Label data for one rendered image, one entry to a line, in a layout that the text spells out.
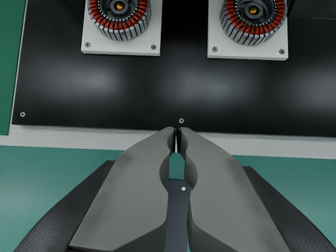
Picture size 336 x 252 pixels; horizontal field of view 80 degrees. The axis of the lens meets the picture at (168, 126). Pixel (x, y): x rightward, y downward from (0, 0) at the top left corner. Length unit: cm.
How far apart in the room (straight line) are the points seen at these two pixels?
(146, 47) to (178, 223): 97
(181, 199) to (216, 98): 84
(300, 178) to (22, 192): 154
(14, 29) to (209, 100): 43
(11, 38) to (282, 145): 59
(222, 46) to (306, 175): 108
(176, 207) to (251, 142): 81
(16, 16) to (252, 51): 49
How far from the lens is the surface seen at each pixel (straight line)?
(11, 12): 59
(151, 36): 42
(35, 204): 139
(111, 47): 43
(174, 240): 123
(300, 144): 47
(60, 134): 45
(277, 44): 46
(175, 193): 116
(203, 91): 40
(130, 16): 41
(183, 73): 40
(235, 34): 42
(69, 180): 128
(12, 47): 55
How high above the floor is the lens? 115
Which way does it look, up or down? 83 degrees down
